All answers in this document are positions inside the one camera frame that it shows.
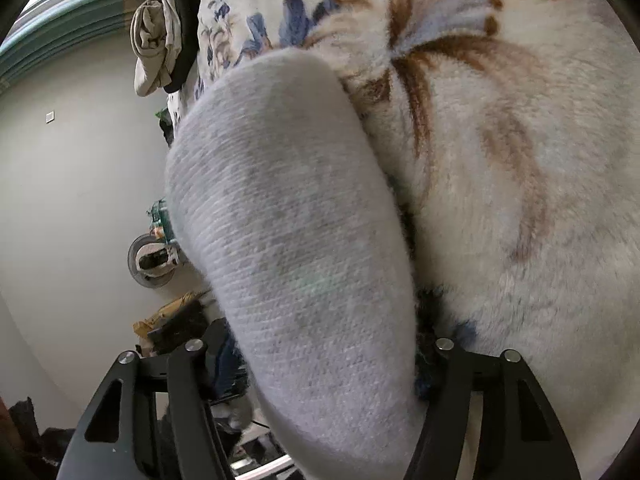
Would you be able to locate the teal storage rack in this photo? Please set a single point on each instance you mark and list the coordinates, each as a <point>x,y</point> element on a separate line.
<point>161,217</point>

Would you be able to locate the beige folded cloth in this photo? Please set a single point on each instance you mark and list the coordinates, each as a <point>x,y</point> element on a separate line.
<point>150,40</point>

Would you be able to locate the black folded cloth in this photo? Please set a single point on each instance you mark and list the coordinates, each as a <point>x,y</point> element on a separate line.
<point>189,15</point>

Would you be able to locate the white electric fan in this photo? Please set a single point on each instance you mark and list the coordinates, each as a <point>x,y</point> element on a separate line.
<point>150,260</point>

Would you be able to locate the dark cloth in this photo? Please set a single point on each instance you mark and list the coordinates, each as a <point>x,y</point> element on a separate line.
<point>30,440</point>

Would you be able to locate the white knit sweater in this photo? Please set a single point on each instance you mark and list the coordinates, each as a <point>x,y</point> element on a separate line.
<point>300,260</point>

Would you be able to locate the cardboard box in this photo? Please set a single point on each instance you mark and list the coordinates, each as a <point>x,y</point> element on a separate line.
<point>170,317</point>

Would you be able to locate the white folded cloth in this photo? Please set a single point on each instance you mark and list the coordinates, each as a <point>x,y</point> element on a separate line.
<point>172,15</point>

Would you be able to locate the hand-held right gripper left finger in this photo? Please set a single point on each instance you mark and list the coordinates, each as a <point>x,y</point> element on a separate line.
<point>187,375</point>

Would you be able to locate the teal striped curtain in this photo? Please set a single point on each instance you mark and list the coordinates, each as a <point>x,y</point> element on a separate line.
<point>65,35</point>

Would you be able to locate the floral plush blanket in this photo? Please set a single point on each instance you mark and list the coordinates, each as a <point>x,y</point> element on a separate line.
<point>500,160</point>

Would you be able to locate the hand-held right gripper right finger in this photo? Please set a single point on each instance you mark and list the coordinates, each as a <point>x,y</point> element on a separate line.
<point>452,385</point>

